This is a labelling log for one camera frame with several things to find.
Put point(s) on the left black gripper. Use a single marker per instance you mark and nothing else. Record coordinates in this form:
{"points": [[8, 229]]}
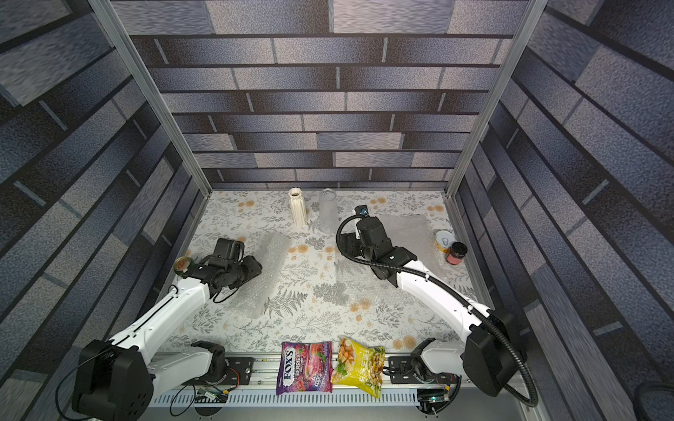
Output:
{"points": [[255, 267]]}

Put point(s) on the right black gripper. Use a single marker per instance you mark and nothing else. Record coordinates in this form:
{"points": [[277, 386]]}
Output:
{"points": [[366, 226]]}

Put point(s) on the bubble wrap sheet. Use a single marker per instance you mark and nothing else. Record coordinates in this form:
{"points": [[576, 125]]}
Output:
{"points": [[416, 234]]}

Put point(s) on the white ribbed vase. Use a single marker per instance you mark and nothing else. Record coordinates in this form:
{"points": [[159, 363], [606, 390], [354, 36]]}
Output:
{"points": [[297, 206]]}

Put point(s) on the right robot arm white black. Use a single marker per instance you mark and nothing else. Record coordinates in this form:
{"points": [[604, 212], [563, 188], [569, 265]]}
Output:
{"points": [[491, 357]]}

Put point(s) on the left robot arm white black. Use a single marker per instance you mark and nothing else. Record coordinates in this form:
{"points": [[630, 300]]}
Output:
{"points": [[117, 379]]}

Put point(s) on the small red jar black lid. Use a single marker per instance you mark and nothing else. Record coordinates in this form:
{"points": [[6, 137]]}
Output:
{"points": [[456, 253]]}

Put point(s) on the yellow snack bag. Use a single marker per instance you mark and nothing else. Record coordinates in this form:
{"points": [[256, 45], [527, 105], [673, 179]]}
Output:
{"points": [[360, 367]]}

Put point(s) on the purple Fox's candy bag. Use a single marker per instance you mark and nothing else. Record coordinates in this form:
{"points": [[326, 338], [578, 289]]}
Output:
{"points": [[305, 367]]}

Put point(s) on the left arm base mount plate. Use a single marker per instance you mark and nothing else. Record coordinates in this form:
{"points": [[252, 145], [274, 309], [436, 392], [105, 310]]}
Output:
{"points": [[238, 372]]}

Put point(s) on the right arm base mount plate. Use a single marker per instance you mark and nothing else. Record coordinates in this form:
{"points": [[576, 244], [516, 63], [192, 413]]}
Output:
{"points": [[408, 369]]}

